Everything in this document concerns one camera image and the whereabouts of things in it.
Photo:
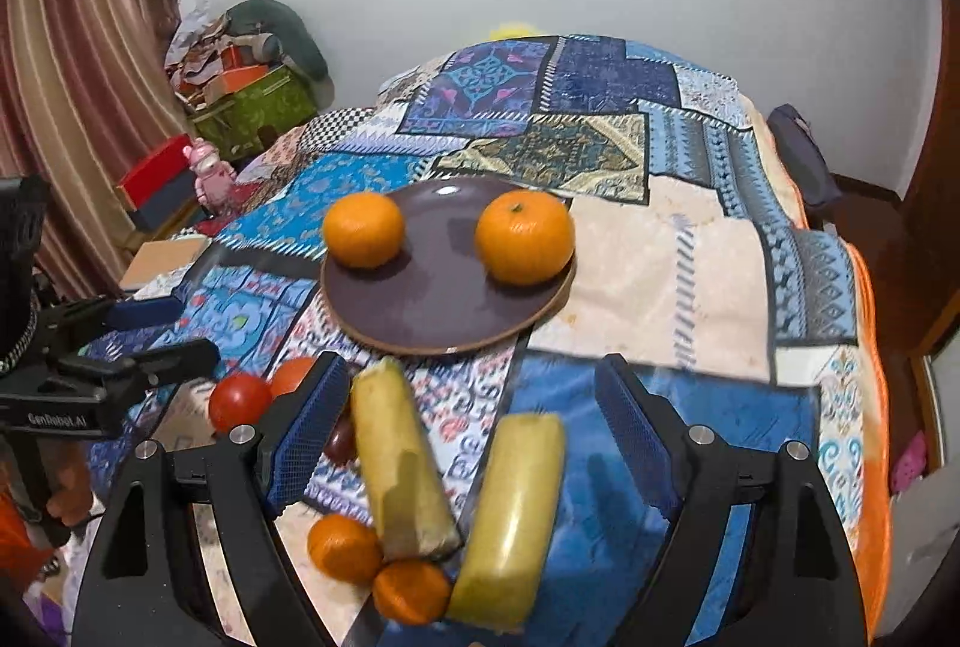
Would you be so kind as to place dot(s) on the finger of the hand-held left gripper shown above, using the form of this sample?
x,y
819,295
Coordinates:
x,y
165,358
142,313

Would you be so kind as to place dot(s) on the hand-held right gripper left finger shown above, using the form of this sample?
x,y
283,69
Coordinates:
x,y
311,422

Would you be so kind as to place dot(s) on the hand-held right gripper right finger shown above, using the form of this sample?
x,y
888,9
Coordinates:
x,y
637,429

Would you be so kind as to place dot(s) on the dark red tomato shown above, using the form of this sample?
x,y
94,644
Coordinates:
x,y
343,443

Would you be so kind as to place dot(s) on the orange-red tomato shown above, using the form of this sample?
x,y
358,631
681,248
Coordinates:
x,y
289,377

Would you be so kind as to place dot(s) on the yellow-green sugarcane piece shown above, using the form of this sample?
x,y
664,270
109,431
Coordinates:
x,y
397,459
510,519

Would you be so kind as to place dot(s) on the small mandarin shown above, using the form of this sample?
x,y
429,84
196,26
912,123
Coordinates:
x,y
409,593
341,549

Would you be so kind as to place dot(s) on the dark purple round plate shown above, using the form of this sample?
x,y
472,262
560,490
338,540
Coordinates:
x,y
435,294

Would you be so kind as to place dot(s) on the person's left forearm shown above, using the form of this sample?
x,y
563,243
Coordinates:
x,y
19,534

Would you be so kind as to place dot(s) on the person's left hand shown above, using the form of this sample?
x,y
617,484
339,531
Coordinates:
x,y
71,493

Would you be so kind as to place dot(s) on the cardboard box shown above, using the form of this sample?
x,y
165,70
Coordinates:
x,y
161,261

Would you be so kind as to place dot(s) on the dark grey box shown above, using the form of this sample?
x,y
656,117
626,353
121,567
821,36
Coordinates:
x,y
169,204

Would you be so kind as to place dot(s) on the red box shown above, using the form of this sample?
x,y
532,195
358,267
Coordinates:
x,y
154,170

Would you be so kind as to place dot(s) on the pink toy figure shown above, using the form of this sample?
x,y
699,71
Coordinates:
x,y
214,178

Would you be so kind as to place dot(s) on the blue patchwork blanket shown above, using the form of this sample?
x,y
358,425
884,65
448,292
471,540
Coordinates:
x,y
675,272

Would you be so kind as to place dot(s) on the large orange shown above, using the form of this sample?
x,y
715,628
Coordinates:
x,y
525,238
364,231

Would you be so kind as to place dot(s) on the striped brown curtain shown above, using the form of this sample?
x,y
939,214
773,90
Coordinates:
x,y
90,54

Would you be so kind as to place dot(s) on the green patterned box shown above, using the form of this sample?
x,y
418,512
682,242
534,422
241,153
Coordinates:
x,y
262,110

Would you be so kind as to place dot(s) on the orange box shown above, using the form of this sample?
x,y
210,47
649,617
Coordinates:
x,y
236,79

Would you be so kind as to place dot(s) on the pink perforated item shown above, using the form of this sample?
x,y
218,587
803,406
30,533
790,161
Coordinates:
x,y
909,463

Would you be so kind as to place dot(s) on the pile of crumpled paper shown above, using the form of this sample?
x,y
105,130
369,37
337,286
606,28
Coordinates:
x,y
199,43

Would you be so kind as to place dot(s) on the grey-green pillow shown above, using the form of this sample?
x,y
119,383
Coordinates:
x,y
296,35

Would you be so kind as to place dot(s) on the dark purple bag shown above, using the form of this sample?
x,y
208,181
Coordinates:
x,y
799,155

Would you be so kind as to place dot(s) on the brown wooden door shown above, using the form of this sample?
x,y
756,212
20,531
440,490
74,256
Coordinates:
x,y
930,204

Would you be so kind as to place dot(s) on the yellow object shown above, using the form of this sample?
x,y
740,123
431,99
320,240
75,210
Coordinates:
x,y
514,29

